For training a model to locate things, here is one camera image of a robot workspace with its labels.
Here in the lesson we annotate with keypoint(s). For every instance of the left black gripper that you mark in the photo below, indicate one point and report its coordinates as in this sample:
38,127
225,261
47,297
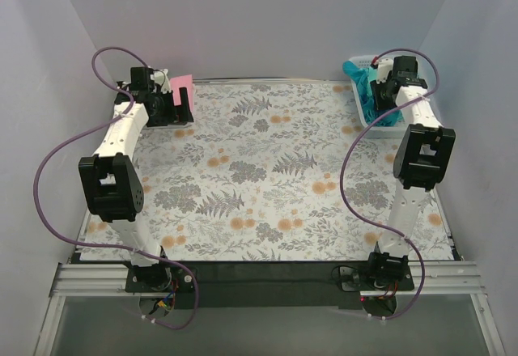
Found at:
178,110

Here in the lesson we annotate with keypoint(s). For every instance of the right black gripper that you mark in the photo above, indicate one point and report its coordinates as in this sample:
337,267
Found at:
377,99

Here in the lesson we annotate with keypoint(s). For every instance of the teal blue t shirt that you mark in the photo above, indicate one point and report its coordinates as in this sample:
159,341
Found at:
361,75

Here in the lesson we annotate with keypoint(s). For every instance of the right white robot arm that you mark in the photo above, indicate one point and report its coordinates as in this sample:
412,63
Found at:
419,165

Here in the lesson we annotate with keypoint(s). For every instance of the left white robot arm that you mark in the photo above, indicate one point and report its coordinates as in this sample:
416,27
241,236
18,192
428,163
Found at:
110,180

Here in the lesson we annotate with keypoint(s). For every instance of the pink folded t shirt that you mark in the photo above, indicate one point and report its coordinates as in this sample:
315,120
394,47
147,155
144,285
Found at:
182,96

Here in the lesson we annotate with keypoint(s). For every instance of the white plastic basket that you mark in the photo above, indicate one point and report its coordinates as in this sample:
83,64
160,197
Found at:
396,131

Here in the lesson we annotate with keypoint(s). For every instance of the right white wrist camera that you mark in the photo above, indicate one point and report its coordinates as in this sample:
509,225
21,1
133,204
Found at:
383,68

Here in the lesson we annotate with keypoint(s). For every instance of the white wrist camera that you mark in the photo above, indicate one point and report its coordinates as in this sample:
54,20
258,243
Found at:
383,68
160,77

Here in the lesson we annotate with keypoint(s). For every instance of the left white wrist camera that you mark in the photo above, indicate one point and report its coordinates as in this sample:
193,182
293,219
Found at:
160,77

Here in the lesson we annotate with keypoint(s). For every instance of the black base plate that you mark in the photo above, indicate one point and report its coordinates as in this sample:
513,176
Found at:
282,283

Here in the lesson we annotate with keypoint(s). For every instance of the aluminium frame rail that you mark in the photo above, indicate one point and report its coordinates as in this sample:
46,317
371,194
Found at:
442,278

